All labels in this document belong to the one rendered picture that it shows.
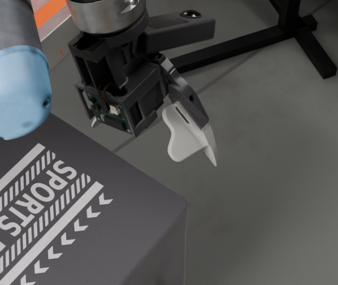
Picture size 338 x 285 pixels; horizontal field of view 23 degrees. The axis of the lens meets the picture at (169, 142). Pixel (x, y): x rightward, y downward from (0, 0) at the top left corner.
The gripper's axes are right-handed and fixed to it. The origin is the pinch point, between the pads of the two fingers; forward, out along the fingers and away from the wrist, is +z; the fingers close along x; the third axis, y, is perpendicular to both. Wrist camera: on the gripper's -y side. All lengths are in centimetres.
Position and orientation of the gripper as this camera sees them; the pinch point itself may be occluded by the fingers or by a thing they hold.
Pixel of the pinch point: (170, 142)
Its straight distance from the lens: 97.2
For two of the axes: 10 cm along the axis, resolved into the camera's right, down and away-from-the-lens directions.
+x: 7.6, 3.0, -5.8
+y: -6.0, 6.5, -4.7
